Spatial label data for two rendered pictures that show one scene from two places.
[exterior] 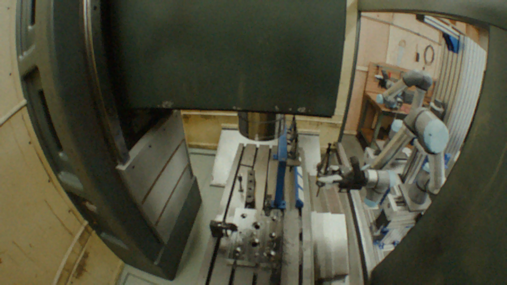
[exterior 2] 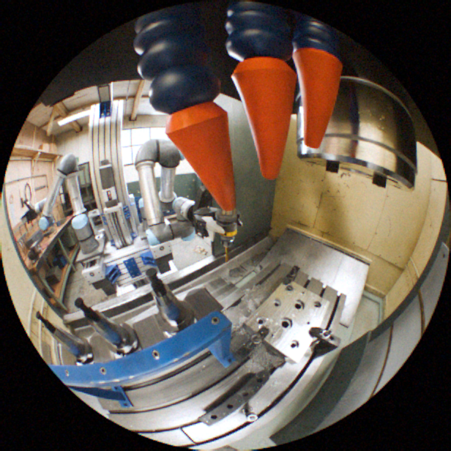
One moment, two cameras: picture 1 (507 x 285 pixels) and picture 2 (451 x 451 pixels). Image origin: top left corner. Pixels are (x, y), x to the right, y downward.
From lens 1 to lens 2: 0.89 m
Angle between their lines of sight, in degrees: 108
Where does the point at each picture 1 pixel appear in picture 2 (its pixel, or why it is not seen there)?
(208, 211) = (274, 422)
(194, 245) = (314, 383)
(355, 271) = (212, 274)
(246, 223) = (296, 331)
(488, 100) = not seen: hidden behind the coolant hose
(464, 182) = not seen: hidden behind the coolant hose
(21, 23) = not seen: outside the picture
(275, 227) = (267, 308)
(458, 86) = (118, 138)
